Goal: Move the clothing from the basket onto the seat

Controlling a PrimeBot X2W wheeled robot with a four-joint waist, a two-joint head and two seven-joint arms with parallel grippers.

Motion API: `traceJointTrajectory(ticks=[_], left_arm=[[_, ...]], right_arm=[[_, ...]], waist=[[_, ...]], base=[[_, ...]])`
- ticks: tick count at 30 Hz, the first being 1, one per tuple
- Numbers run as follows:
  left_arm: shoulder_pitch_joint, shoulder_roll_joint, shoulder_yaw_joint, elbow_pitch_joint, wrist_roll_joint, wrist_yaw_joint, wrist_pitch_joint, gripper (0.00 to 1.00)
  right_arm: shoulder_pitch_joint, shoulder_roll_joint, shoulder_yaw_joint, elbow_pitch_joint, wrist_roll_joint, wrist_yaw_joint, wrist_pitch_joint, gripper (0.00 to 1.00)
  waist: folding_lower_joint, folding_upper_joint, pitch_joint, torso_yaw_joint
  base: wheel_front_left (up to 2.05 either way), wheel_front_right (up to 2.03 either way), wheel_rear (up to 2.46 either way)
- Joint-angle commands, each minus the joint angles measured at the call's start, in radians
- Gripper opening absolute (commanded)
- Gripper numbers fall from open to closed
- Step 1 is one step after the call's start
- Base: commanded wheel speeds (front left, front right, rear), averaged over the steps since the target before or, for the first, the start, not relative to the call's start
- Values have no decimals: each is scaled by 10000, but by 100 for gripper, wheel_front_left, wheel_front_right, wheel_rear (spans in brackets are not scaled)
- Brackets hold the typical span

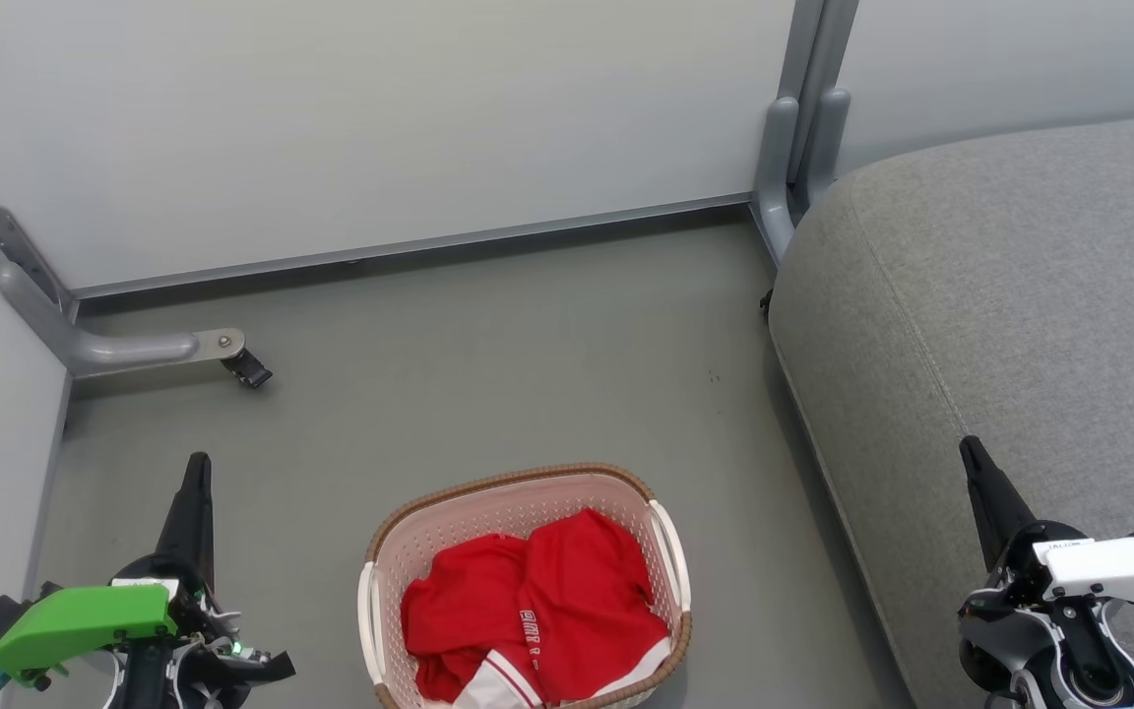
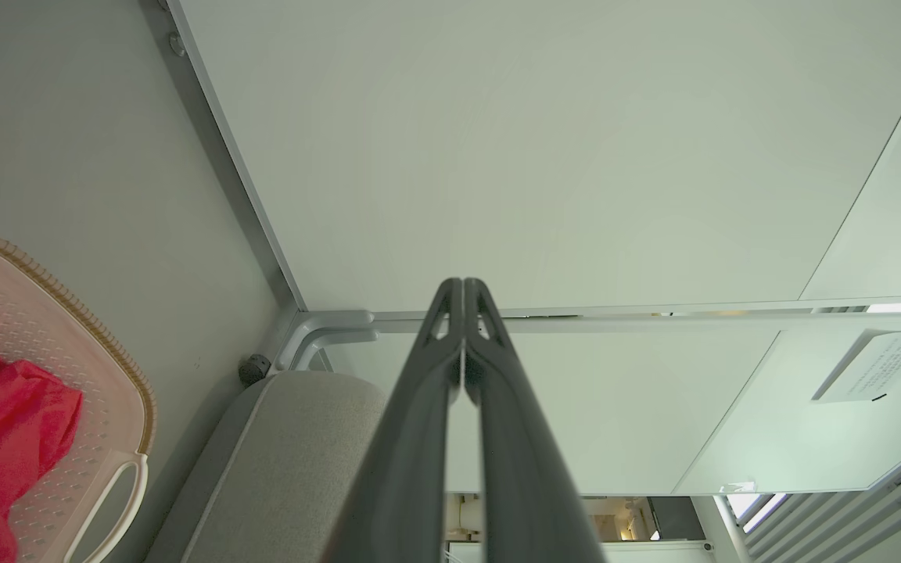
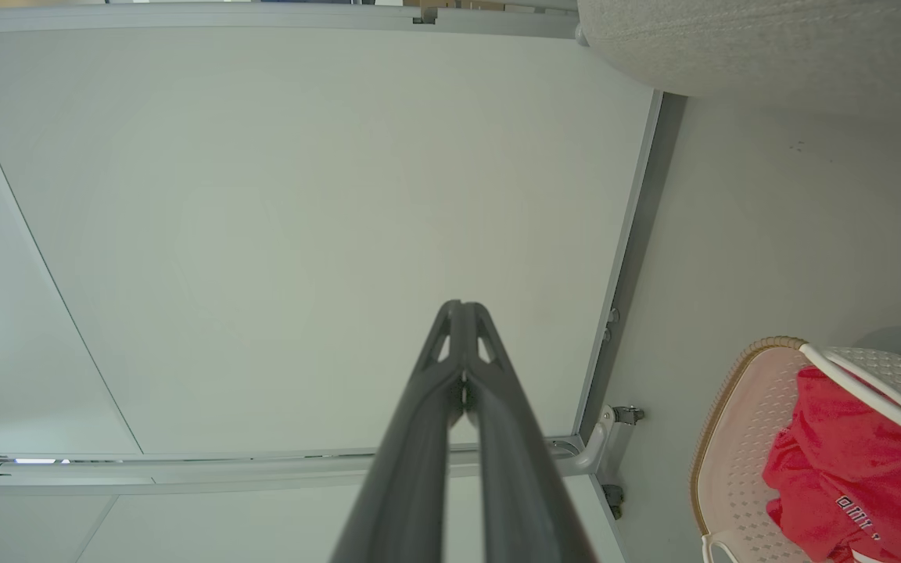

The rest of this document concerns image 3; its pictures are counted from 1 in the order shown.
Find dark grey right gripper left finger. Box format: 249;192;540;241
329;300;465;563

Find cream perforated plastic laundry basket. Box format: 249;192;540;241
689;336;901;563

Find red cloth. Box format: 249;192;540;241
762;365;901;563

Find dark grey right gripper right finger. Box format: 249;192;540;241
464;302;597;563

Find wide white partition panel grey frame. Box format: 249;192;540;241
0;6;666;479

